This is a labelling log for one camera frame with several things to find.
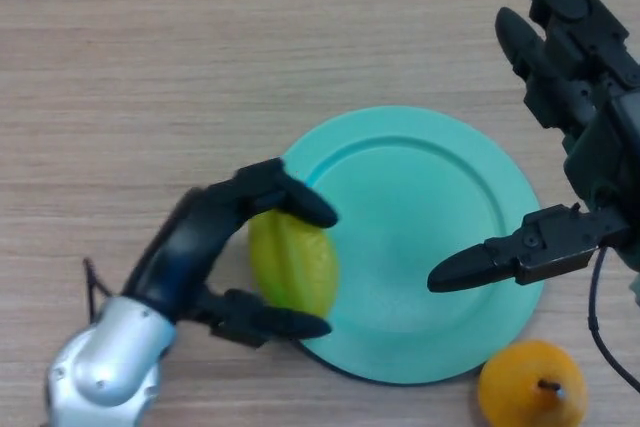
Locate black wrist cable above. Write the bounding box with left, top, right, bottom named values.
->
left=82, top=257, right=119, bottom=321
left=588, top=246, right=640, bottom=396

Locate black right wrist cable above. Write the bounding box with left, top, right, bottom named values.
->
left=588, top=246, right=640, bottom=396

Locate green round plate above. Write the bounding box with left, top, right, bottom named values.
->
left=281, top=105, right=546, bottom=387

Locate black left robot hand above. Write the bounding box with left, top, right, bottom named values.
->
left=119, top=157, right=340, bottom=349

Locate orange pear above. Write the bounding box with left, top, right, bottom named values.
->
left=477, top=340, right=589, bottom=427

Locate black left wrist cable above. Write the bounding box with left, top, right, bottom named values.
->
left=82, top=257, right=119, bottom=321

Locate yellow starfruit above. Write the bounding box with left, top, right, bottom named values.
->
left=248, top=209, right=341, bottom=321

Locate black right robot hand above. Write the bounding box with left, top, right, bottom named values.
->
left=427, top=0, right=640, bottom=293

